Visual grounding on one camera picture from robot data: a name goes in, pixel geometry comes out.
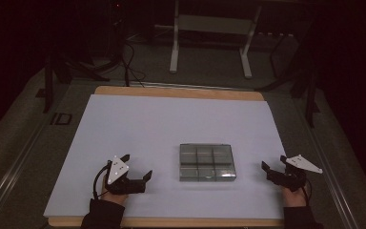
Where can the black floor socket plate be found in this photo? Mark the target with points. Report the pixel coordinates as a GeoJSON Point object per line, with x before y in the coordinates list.
{"type": "Point", "coordinates": [61, 119]}

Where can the person's right hand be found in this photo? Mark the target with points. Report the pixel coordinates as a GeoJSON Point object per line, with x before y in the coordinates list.
{"type": "Point", "coordinates": [294, 197]}

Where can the clear plastic compartment box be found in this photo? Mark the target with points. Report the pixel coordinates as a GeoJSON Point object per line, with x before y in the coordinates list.
{"type": "Point", "coordinates": [207, 162]}

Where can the white table mat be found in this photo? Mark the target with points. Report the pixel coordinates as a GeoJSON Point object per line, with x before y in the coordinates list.
{"type": "Point", "coordinates": [158, 133]}

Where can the white metal desk frame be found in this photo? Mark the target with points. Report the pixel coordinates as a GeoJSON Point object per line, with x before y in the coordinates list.
{"type": "Point", "coordinates": [211, 24]}

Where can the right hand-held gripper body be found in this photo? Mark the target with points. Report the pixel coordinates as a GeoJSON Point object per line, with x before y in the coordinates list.
{"type": "Point", "coordinates": [294, 175]}

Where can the person's left hand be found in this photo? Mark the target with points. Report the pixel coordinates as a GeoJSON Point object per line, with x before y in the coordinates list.
{"type": "Point", "coordinates": [113, 197]}

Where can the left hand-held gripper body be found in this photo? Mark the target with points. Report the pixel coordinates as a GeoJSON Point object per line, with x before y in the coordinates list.
{"type": "Point", "coordinates": [117, 170]}

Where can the black metal stand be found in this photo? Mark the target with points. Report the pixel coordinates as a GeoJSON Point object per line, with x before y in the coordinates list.
{"type": "Point", "coordinates": [301, 79]}
{"type": "Point", "coordinates": [60, 73]}

